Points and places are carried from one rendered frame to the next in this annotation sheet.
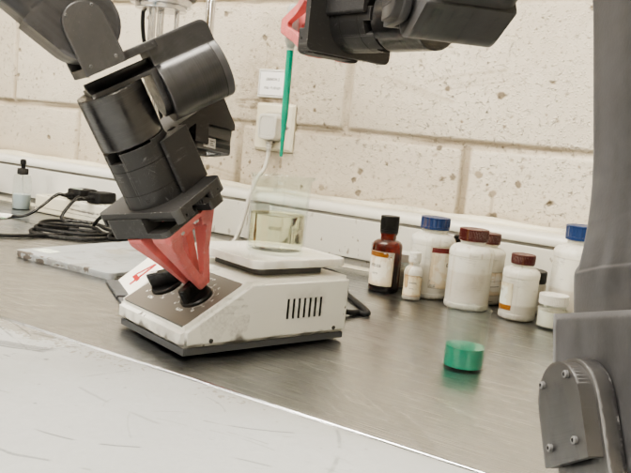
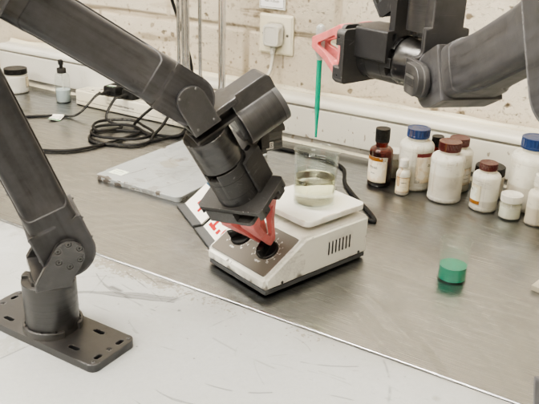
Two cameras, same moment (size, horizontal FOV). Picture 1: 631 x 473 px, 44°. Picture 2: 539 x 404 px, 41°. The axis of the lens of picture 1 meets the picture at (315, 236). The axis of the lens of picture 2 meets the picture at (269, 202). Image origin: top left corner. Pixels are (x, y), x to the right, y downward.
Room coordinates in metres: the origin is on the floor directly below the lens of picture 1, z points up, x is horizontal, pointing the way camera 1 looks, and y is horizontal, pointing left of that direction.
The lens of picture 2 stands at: (-0.15, 0.12, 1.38)
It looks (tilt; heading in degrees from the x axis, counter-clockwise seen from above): 23 degrees down; 359
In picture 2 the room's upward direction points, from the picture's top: 2 degrees clockwise
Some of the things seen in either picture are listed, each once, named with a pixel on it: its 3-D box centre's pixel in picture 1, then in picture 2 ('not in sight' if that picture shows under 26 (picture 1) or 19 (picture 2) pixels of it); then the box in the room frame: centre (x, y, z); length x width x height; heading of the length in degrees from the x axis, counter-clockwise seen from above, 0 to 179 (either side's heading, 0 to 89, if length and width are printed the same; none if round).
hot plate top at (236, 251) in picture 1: (267, 252); (306, 201); (0.82, 0.05, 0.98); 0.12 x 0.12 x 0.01; 40
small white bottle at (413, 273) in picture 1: (413, 275); (403, 176); (1.07, -0.14, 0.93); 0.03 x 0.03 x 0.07
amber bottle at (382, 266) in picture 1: (386, 252); (380, 155); (1.12, -0.10, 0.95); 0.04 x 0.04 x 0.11
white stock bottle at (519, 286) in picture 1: (519, 286); (485, 185); (1.01, -0.27, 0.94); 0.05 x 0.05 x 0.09
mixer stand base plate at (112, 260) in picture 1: (139, 255); (186, 165); (1.18, 0.27, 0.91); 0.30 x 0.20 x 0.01; 148
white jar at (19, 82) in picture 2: not in sight; (16, 79); (1.74, 0.78, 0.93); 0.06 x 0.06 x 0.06
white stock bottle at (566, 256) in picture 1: (578, 274); (530, 171); (1.02, -0.35, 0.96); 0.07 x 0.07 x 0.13
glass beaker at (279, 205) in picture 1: (281, 215); (317, 177); (0.81, 0.04, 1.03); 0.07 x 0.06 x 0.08; 81
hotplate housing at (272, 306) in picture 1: (245, 295); (294, 234); (0.80, 0.07, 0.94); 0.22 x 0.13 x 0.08; 131
